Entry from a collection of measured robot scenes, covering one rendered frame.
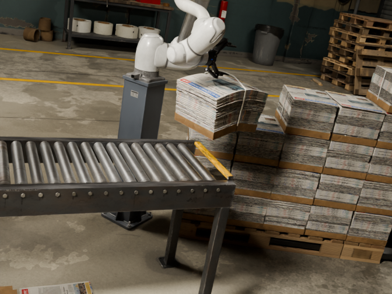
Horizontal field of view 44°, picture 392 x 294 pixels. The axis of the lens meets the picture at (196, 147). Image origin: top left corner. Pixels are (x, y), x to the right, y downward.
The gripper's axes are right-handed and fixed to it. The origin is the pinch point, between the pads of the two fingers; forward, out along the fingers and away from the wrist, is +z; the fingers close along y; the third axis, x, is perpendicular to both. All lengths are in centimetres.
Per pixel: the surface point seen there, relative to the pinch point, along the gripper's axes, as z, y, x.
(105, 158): -57, 55, -12
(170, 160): -28, 52, 3
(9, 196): -107, 61, -2
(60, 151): -71, 56, -27
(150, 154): -31, 54, -8
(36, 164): -88, 57, -18
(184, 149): -10, 51, -6
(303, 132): 71, 38, 14
